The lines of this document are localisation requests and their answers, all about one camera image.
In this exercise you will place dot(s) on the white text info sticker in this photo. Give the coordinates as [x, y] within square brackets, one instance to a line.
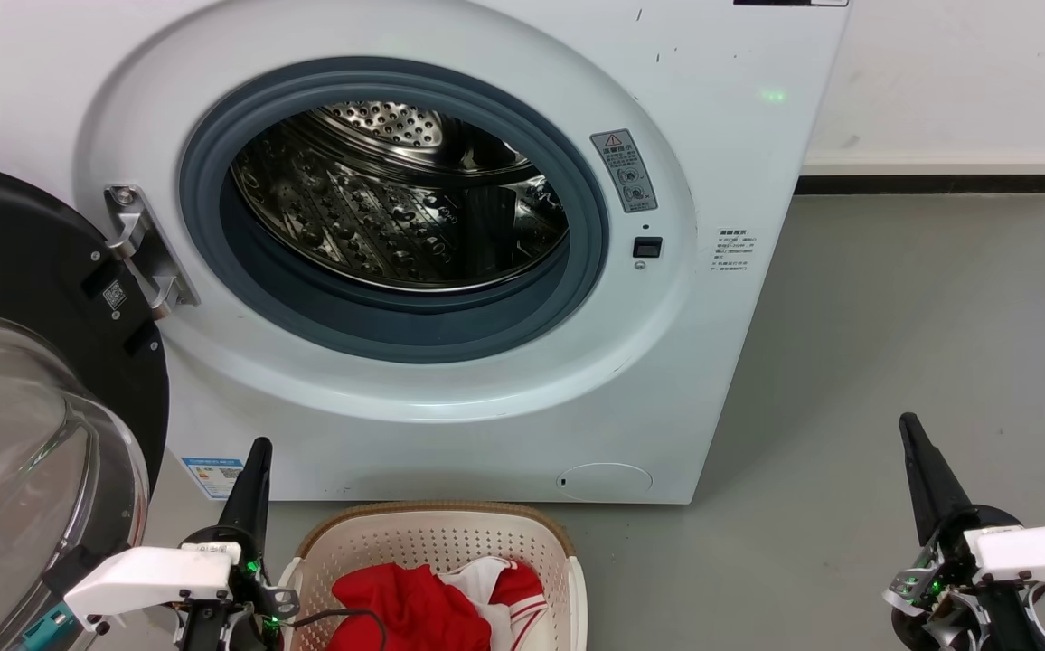
[734, 250]

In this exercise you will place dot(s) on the small QR code sticker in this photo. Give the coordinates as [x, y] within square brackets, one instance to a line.
[114, 295]

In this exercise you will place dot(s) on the blue energy label sticker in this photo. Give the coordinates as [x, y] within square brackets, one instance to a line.
[212, 476]

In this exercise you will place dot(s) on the grey warning sticker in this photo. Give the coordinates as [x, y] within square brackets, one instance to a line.
[624, 170]

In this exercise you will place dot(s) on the silver metal door hinge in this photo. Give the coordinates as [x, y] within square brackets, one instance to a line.
[145, 246]

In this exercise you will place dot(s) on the stainless steel washing machine drum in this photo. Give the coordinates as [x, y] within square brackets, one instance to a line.
[351, 208]

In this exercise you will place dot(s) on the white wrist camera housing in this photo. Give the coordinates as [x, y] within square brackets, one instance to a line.
[1038, 550]
[147, 577]

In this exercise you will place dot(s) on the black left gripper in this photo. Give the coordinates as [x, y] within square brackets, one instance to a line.
[251, 624]

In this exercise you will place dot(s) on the red and white garment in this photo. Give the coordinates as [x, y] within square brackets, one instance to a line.
[396, 606]

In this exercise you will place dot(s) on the washing machine door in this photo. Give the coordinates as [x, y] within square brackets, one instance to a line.
[16, 235]

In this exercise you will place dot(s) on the cream perforated laundry basket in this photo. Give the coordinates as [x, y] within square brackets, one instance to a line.
[441, 538]

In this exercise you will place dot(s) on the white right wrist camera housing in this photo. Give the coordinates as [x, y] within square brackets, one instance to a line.
[1038, 550]

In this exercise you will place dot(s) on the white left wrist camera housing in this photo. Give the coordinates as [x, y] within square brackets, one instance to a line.
[147, 577]

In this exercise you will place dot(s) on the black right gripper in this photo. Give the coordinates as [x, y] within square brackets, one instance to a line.
[947, 601]

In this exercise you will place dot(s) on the grey rubber door gasket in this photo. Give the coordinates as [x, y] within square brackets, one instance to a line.
[396, 330]

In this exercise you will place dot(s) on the white and black baseboard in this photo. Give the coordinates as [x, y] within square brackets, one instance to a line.
[938, 172]

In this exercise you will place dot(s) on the round white filter cover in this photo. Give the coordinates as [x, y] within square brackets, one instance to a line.
[605, 482]

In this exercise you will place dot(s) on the teal plastic clip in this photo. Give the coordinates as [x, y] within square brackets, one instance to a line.
[48, 628]

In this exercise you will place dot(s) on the black door latch socket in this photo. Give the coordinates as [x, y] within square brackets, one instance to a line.
[647, 247]

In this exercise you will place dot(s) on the white front-load washing machine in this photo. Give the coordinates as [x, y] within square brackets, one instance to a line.
[712, 136]

